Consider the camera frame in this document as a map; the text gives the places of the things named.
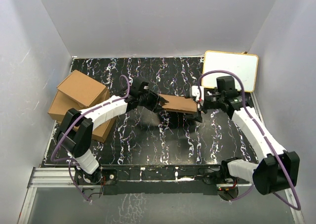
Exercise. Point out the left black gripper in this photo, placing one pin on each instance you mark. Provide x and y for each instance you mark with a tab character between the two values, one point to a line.
154	106

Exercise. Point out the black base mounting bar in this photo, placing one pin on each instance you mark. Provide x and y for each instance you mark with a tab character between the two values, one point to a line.
166	179

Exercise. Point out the top small folded cardboard box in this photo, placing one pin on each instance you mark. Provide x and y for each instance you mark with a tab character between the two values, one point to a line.
83	89

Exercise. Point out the middle folded cardboard box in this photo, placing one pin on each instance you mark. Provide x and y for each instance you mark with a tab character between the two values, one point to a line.
61	107

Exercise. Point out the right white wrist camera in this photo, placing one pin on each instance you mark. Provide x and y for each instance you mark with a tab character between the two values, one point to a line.
197	93

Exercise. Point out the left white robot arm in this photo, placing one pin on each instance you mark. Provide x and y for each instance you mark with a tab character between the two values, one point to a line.
75	131

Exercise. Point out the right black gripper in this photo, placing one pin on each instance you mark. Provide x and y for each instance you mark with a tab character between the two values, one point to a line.
199	117

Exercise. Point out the bottom folded cardboard box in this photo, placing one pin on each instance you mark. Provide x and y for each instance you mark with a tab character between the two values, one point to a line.
100	134

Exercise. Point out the brown cardboard box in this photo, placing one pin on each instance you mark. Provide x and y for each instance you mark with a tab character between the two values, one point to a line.
179	104

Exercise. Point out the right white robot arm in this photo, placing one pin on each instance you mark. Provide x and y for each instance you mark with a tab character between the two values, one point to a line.
277	168

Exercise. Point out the aluminium frame rail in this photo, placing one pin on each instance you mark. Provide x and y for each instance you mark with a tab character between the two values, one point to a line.
59	177

